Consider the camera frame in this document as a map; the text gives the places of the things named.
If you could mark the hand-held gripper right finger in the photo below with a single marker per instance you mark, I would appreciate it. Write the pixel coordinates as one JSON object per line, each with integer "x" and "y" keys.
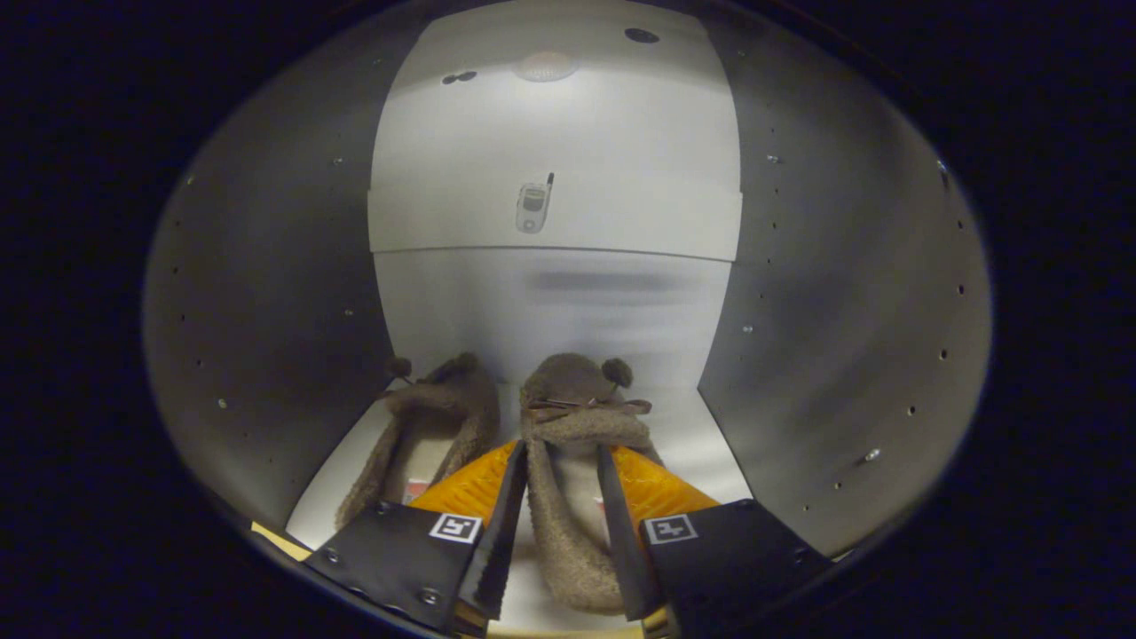
{"x": 626, "y": 550}

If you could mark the brown fuzzy slipper shoe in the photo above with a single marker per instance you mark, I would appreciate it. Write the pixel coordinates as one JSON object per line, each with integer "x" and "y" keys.
{"x": 444, "y": 399}
{"x": 568, "y": 390}

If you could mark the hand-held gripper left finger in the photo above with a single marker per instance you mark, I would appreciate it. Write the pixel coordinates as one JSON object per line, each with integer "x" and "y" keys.
{"x": 497, "y": 541}

